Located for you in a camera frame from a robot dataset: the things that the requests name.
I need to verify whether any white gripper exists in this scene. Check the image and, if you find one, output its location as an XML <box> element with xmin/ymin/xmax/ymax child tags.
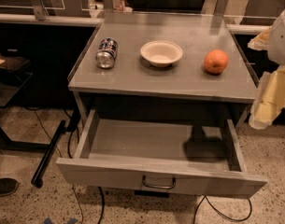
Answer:
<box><xmin>248</xmin><ymin>9</ymin><xmax>285</xmax><ymax>130</ymax></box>

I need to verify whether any grey top drawer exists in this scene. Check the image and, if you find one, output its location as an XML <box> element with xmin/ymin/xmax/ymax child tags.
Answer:
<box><xmin>56</xmin><ymin>111</ymin><xmax>267</xmax><ymax>199</ymax></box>

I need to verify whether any grey drawer cabinet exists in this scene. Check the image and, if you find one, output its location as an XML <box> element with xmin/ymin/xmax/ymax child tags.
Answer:
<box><xmin>69</xmin><ymin>12</ymin><xmax>256</xmax><ymax>124</ymax></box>

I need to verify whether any orange fruit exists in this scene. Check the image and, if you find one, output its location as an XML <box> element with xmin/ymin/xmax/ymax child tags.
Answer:
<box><xmin>204</xmin><ymin>49</ymin><xmax>229</xmax><ymax>75</ymax></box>

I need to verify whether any white paper bowl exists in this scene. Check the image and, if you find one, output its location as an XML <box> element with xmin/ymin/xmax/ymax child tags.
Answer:
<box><xmin>140</xmin><ymin>41</ymin><xmax>183</xmax><ymax>68</ymax></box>

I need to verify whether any blue soda can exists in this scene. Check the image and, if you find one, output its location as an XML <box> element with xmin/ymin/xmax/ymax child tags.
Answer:
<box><xmin>95</xmin><ymin>37</ymin><xmax>118</xmax><ymax>69</ymax></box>

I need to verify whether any black metal stand leg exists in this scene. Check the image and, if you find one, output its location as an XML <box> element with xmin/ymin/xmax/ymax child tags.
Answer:
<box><xmin>31</xmin><ymin>120</ymin><xmax>65</xmax><ymax>189</ymax></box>

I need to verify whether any black side table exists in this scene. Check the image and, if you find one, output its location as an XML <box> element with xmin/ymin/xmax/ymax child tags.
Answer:
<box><xmin>0</xmin><ymin>52</ymin><xmax>32</xmax><ymax>107</ymax></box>

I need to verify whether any dark brown shoe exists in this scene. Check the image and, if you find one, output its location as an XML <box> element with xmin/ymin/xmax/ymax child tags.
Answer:
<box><xmin>0</xmin><ymin>178</ymin><xmax>19</xmax><ymax>196</ymax></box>

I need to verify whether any black floor cable right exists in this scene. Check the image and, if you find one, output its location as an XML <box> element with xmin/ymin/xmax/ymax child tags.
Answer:
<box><xmin>192</xmin><ymin>195</ymin><xmax>253</xmax><ymax>224</ymax></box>

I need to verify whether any black floor cable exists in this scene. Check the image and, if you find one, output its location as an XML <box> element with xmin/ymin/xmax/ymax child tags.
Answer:
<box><xmin>64</xmin><ymin>109</ymin><xmax>106</xmax><ymax>224</ymax></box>
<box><xmin>192</xmin><ymin>195</ymin><xmax>253</xmax><ymax>224</ymax></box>

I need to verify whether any black top drawer handle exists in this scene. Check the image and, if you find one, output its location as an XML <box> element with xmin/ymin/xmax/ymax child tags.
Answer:
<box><xmin>142</xmin><ymin>175</ymin><xmax>177</xmax><ymax>189</ymax></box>

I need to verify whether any black floor cable left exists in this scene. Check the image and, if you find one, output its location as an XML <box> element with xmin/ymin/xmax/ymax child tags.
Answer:
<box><xmin>64</xmin><ymin>109</ymin><xmax>106</xmax><ymax>224</ymax></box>

